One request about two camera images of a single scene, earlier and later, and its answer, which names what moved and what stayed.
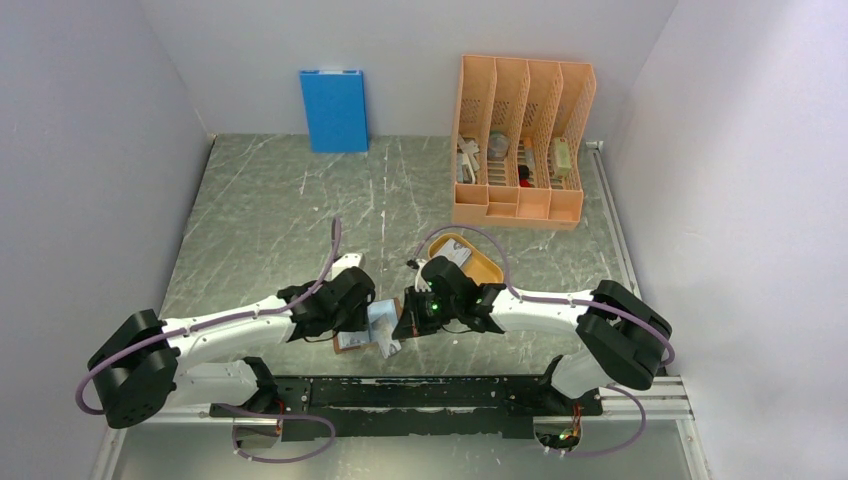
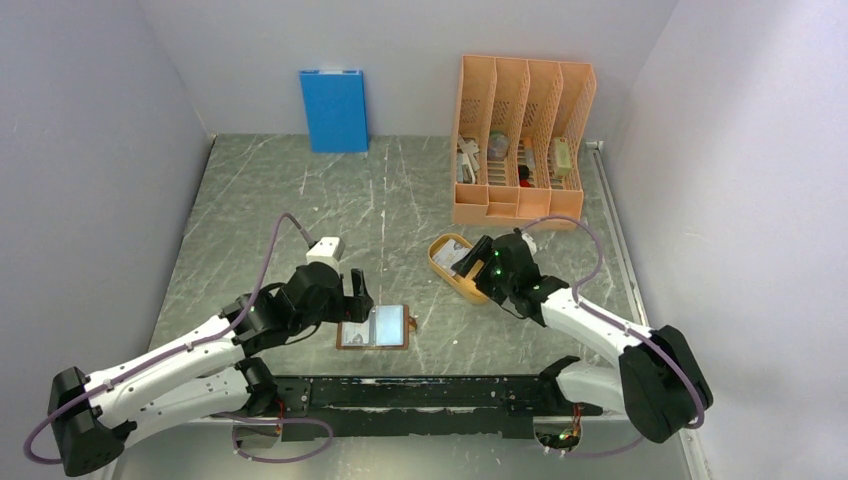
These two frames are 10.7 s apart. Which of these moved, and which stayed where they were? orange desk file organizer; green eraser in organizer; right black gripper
Moved: right black gripper
Stayed: green eraser in organizer; orange desk file organizer
